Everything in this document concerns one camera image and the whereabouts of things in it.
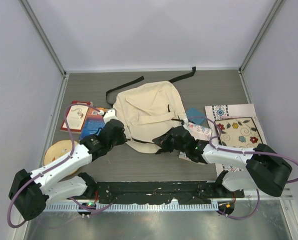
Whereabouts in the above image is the blue orange paperback book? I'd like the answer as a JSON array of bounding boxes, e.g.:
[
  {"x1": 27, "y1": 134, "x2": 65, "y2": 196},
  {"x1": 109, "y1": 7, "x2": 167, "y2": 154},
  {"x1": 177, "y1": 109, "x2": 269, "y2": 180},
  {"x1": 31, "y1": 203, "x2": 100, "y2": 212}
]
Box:
[{"x1": 79, "y1": 108, "x2": 105, "y2": 140}]

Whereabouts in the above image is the cream canvas backpack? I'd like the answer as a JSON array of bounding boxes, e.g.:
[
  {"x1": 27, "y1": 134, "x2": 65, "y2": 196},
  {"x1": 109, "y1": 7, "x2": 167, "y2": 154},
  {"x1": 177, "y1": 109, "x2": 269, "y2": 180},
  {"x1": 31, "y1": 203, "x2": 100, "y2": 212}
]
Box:
[{"x1": 106, "y1": 67, "x2": 196, "y2": 154}]

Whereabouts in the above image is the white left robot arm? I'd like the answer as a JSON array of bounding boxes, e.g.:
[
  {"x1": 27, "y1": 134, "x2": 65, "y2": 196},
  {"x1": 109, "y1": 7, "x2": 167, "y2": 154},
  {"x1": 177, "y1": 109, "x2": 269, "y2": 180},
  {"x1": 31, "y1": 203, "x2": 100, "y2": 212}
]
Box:
[{"x1": 9, "y1": 119, "x2": 126, "y2": 221}]

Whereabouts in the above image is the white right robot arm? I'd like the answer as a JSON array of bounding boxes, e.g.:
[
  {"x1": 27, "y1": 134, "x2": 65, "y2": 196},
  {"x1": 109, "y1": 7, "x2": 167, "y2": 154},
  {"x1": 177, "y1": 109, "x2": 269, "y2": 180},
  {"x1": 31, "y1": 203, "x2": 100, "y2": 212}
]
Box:
[{"x1": 153, "y1": 126, "x2": 292, "y2": 198}]

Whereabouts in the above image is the floral pink paperback book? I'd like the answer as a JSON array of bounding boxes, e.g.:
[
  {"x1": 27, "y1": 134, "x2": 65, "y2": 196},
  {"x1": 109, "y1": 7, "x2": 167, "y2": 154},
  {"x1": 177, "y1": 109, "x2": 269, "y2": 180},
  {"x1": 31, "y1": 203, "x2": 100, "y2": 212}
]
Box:
[{"x1": 179, "y1": 122, "x2": 212, "y2": 165}]

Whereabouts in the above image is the small blue notebook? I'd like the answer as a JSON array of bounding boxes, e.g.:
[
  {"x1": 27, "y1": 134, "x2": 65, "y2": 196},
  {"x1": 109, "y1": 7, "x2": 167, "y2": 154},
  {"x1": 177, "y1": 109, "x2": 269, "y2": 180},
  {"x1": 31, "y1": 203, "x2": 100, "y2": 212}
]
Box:
[{"x1": 186, "y1": 107, "x2": 205, "y2": 126}]

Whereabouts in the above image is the red white paperback book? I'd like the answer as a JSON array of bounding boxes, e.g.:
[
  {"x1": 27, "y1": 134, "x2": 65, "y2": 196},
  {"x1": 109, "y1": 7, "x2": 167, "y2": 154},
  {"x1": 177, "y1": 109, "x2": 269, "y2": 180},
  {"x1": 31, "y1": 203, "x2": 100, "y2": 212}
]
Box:
[{"x1": 66, "y1": 100, "x2": 93, "y2": 134}]

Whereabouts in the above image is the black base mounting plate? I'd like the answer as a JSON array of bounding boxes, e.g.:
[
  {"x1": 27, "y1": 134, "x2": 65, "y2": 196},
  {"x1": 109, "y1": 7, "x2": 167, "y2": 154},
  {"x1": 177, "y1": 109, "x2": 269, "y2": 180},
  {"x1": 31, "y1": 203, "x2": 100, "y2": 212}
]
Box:
[{"x1": 96, "y1": 181, "x2": 245, "y2": 205}]

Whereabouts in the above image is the round wooden painted plate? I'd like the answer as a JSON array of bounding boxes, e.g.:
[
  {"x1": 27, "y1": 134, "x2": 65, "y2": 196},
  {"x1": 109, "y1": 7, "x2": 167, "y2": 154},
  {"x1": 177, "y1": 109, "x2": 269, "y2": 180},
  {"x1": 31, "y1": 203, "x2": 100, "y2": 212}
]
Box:
[{"x1": 43, "y1": 140, "x2": 72, "y2": 166}]

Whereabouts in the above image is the square floral ceramic plate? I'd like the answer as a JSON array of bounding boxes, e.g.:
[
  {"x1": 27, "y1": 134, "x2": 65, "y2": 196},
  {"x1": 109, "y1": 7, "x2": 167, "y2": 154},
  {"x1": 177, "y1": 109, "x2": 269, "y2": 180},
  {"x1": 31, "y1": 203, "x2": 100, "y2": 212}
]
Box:
[{"x1": 215, "y1": 117, "x2": 265, "y2": 148}]

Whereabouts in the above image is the patterned white placemat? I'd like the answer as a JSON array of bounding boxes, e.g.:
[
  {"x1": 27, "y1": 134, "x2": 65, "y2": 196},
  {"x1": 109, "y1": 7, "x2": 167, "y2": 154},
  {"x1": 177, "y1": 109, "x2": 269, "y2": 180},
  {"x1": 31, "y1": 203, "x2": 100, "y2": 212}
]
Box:
[{"x1": 204, "y1": 103, "x2": 269, "y2": 176}]

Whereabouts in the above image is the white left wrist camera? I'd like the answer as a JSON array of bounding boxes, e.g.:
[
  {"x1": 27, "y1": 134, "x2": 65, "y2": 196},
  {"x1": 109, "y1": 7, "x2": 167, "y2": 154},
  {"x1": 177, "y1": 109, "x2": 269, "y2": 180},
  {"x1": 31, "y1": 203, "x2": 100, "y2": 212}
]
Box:
[{"x1": 98, "y1": 108, "x2": 118, "y2": 123}]

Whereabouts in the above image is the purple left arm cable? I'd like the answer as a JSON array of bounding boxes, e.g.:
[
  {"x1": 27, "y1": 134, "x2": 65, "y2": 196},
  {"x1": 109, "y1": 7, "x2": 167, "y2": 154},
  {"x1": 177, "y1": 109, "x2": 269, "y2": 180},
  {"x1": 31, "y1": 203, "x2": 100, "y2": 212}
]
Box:
[{"x1": 8, "y1": 104, "x2": 106, "y2": 228}]

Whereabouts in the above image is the white slotted cable duct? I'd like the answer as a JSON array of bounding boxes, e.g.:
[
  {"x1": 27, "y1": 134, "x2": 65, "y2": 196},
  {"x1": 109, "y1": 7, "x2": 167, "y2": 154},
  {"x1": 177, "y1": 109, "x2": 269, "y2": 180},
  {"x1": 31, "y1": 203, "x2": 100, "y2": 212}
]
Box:
[{"x1": 44, "y1": 200, "x2": 219, "y2": 213}]

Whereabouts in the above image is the aluminium frame rail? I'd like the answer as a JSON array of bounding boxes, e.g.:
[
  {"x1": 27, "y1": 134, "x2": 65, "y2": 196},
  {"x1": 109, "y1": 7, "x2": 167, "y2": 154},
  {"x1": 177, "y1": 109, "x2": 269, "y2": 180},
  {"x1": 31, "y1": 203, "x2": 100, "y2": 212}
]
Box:
[{"x1": 243, "y1": 188, "x2": 295, "y2": 200}]

